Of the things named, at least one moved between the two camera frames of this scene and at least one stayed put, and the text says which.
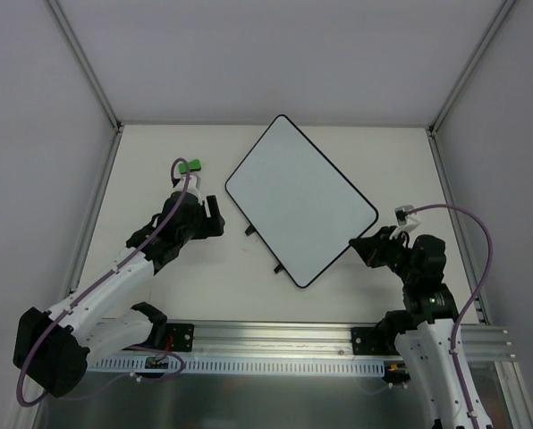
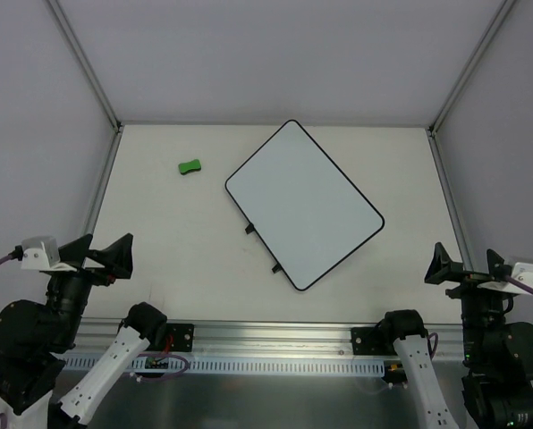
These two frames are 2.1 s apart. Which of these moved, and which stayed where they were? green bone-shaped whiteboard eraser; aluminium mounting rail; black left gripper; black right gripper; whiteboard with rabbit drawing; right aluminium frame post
Moved: black right gripper; black left gripper
Stayed: green bone-shaped whiteboard eraser; right aluminium frame post; whiteboard with rabbit drawing; aluminium mounting rail
